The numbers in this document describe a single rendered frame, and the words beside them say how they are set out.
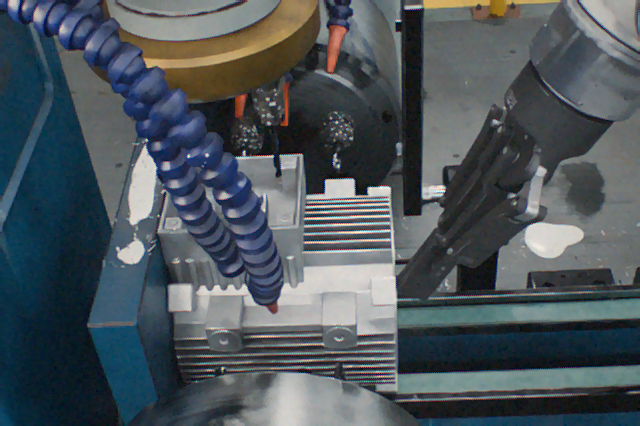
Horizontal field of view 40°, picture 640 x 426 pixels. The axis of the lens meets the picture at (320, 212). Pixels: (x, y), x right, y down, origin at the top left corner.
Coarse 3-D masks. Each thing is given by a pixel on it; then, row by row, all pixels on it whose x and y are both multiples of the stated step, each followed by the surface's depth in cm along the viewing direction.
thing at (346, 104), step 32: (320, 0) 100; (352, 0) 103; (320, 32) 95; (352, 32) 98; (384, 32) 105; (320, 64) 94; (352, 64) 94; (384, 64) 99; (320, 96) 96; (352, 96) 96; (384, 96) 97; (224, 128) 99; (256, 128) 98; (288, 128) 99; (320, 128) 98; (352, 128) 98; (384, 128) 100; (320, 160) 102; (352, 160) 102; (384, 160) 103; (320, 192) 106
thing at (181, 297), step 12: (372, 192) 85; (384, 192) 85; (168, 288) 78; (180, 288) 78; (192, 288) 78; (372, 288) 76; (384, 288) 76; (168, 300) 78; (180, 300) 77; (192, 300) 78; (372, 300) 76; (384, 300) 76; (396, 300) 76; (396, 372) 84; (396, 384) 84
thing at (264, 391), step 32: (192, 384) 61; (224, 384) 60; (256, 384) 60; (288, 384) 60; (320, 384) 60; (352, 384) 62; (160, 416) 61; (192, 416) 59; (224, 416) 58; (256, 416) 58; (288, 416) 58; (320, 416) 58; (352, 416) 59; (384, 416) 61
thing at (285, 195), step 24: (240, 168) 82; (264, 168) 82; (288, 168) 80; (168, 192) 79; (264, 192) 83; (288, 192) 82; (168, 216) 78; (168, 240) 76; (192, 240) 75; (288, 240) 75; (168, 264) 77; (192, 264) 77; (216, 264) 77; (288, 264) 77; (240, 288) 79
